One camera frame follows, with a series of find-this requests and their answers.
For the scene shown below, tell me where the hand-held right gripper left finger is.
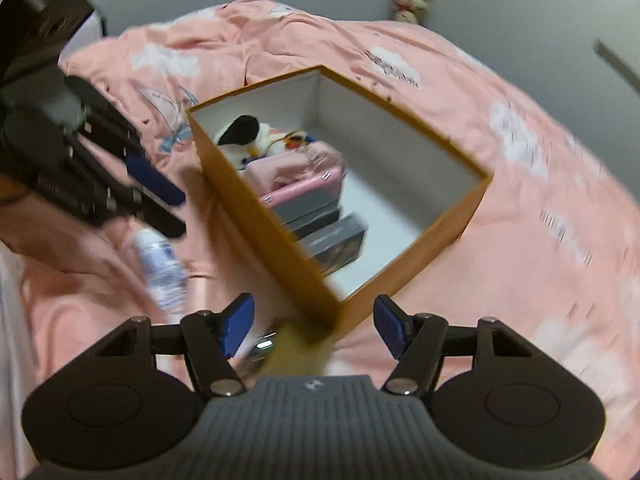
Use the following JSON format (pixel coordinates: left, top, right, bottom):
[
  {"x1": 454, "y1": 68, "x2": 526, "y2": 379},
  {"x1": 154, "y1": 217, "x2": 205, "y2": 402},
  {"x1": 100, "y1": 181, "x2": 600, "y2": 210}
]
[{"x1": 75, "y1": 294, "x2": 255, "y2": 397}]

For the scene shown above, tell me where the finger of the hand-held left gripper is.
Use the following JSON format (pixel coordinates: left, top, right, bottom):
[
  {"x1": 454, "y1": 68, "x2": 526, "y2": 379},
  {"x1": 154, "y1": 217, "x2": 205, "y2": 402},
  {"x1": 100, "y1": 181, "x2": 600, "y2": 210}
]
[
  {"x1": 67, "y1": 77, "x2": 186, "y2": 206},
  {"x1": 40, "y1": 157, "x2": 187, "y2": 238}
]

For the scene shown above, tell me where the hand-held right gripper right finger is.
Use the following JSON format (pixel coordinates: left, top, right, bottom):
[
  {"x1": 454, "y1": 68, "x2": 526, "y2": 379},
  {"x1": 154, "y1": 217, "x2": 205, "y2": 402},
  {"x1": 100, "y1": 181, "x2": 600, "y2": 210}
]
[{"x1": 374, "y1": 295, "x2": 551, "y2": 396}]

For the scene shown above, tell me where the white pill bottle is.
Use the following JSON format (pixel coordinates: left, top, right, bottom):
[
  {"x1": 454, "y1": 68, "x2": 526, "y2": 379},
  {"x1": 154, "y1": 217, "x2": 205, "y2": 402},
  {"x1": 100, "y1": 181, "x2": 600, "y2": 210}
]
[{"x1": 134, "y1": 227, "x2": 188, "y2": 316}]

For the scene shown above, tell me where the small gold box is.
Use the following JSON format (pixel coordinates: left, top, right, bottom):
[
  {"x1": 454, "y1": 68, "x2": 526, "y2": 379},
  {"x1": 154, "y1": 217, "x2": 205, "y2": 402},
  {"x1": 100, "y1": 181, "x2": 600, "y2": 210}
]
[{"x1": 260, "y1": 320, "x2": 336, "y2": 378}]

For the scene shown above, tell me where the orange cardboard box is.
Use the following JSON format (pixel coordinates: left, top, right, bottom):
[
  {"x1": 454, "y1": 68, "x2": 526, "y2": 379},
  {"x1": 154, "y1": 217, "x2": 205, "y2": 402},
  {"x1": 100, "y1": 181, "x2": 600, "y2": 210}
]
[{"x1": 186, "y1": 64, "x2": 495, "y2": 346}]

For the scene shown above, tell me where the pink soft pouch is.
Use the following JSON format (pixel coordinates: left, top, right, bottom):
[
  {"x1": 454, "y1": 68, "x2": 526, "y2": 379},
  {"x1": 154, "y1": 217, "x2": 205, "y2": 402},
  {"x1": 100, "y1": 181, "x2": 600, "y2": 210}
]
[{"x1": 245, "y1": 142, "x2": 346, "y2": 186}]

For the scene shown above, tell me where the pink case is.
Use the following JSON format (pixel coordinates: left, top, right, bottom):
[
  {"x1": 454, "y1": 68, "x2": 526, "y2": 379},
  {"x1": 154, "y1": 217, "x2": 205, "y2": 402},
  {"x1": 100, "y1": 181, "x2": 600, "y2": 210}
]
[{"x1": 260, "y1": 170, "x2": 347, "y2": 208}]

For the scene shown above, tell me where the silver metal object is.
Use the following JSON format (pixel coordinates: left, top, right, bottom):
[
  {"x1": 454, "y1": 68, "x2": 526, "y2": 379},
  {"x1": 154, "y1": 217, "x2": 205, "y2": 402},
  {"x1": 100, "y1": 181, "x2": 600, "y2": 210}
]
[{"x1": 252, "y1": 332, "x2": 278, "y2": 361}]

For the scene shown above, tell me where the dark grey book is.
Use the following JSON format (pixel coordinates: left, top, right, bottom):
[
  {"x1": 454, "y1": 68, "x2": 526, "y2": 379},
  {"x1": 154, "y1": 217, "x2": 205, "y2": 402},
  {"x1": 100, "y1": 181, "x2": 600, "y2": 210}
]
[{"x1": 297, "y1": 212, "x2": 370, "y2": 278}]

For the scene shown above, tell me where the black and white plush toy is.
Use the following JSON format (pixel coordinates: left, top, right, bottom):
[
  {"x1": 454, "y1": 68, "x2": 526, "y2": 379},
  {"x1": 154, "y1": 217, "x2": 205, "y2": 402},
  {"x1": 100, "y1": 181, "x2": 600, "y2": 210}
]
[{"x1": 212, "y1": 115, "x2": 273, "y2": 166}]

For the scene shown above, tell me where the dark flat box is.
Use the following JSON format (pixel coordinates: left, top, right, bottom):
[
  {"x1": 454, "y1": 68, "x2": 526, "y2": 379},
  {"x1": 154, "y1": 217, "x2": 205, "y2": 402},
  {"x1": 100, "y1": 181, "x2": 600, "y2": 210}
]
[{"x1": 287, "y1": 207, "x2": 343, "y2": 241}]

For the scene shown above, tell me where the grey flat box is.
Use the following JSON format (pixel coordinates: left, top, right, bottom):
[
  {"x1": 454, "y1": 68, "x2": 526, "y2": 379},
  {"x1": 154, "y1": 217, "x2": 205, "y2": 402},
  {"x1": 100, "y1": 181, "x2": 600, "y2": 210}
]
[{"x1": 272, "y1": 192, "x2": 341, "y2": 226}]

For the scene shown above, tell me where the pink printed blanket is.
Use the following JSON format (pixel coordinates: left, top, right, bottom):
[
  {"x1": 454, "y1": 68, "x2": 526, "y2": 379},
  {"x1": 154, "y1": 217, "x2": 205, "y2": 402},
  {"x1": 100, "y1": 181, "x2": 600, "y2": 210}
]
[{"x1": 15, "y1": 0, "x2": 640, "y2": 471}]

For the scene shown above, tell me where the white cloth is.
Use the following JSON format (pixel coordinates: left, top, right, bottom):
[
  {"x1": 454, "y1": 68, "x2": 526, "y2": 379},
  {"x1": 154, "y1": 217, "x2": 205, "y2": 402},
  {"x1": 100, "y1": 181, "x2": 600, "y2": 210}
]
[{"x1": 0, "y1": 245, "x2": 38, "y2": 466}]

